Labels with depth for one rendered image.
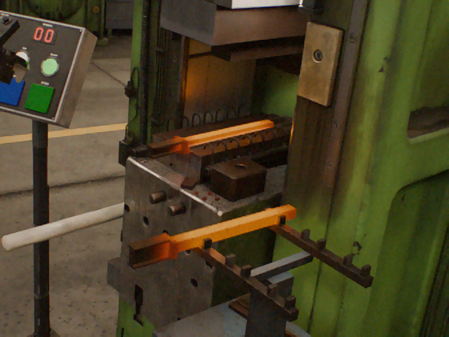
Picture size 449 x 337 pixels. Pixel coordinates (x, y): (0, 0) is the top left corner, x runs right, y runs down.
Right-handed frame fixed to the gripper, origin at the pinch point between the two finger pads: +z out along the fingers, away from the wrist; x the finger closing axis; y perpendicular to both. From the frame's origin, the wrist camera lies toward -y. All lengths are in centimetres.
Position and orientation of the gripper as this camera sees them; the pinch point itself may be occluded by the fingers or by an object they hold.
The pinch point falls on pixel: (25, 66)
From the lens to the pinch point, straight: 195.5
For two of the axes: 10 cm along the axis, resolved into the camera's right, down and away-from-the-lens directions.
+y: -2.8, 9.6, -0.8
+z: 2.7, 1.6, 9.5
